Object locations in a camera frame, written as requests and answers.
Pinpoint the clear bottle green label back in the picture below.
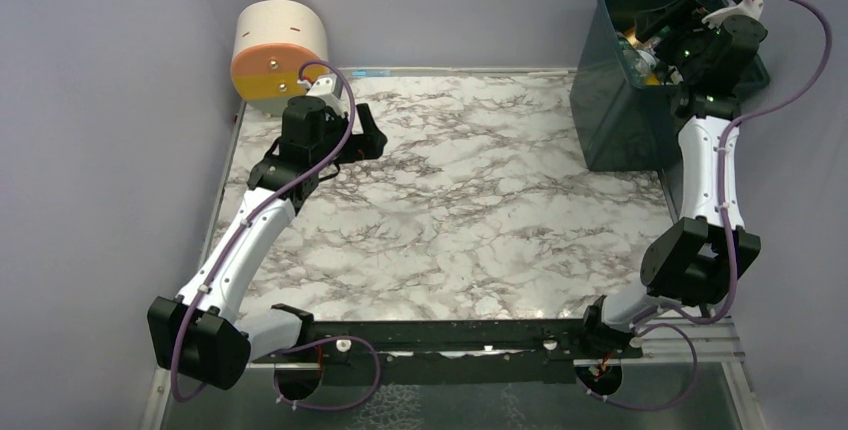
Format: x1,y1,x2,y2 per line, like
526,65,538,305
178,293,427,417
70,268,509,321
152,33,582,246
616,32,656,83

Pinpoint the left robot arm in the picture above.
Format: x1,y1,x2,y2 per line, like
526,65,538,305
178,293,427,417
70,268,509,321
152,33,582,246
147,96,387,390

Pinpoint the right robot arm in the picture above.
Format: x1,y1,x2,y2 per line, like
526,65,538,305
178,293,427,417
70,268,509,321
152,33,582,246
582,0,767,350

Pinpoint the dark green plastic bin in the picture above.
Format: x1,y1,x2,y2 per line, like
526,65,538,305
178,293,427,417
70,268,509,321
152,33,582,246
570,0,770,172

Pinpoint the round pastel drawer cabinet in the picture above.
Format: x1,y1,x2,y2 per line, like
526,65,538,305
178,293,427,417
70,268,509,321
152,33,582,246
230,0,328,116

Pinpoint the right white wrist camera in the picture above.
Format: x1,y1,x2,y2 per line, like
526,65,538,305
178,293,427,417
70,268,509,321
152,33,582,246
701,0,764,28

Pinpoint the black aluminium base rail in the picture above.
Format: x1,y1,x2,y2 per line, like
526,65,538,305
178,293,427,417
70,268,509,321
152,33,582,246
156,318,745,386

